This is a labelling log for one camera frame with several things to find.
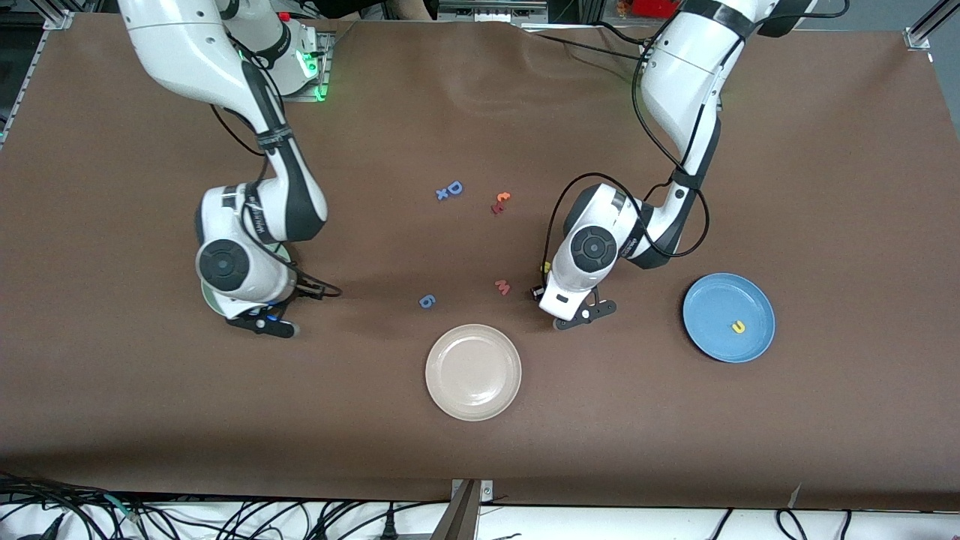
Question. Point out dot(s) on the blue foam number 6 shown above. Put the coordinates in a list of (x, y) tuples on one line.
[(427, 301)]

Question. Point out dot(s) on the aluminium frame corner bar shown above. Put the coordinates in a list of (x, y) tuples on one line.
[(916, 39)]

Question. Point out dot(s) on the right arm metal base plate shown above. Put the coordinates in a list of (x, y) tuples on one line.
[(326, 75)]

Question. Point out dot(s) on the red box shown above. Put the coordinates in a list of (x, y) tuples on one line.
[(652, 7)]

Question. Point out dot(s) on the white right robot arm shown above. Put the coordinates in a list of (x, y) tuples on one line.
[(187, 45)]

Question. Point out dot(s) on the beige round plate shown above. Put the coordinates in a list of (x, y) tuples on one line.
[(473, 372)]

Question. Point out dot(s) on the brown table cover sheet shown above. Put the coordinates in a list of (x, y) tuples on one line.
[(480, 112)]

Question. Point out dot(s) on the small metal bracket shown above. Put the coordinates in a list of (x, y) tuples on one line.
[(487, 491)]

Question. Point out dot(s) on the grey device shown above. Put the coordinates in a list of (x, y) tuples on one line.
[(495, 9)]

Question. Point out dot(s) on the blue foam letter D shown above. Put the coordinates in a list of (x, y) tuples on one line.
[(449, 188)]

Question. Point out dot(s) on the aluminium leg profile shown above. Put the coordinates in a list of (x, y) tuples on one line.
[(459, 517)]

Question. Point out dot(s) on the blue round plate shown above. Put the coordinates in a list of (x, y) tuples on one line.
[(712, 300)]

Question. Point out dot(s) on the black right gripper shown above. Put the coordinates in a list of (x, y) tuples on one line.
[(298, 291)]

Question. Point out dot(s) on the green round plate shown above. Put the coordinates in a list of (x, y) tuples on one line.
[(210, 300)]

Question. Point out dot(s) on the pink foam letter w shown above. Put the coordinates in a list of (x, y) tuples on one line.
[(502, 287)]

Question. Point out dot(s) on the aluminium frame edge strip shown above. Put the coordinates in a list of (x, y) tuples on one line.
[(64, 21)]

